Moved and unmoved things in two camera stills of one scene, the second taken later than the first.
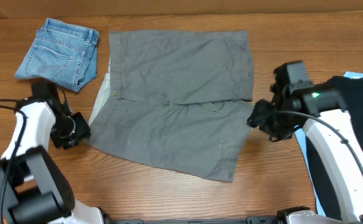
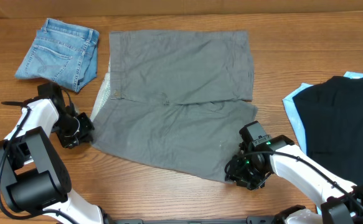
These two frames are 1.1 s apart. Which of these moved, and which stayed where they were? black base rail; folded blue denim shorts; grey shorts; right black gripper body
Moved: right black gripper body
Stayed: folded blue denim shorts; black base rail; grey shorts
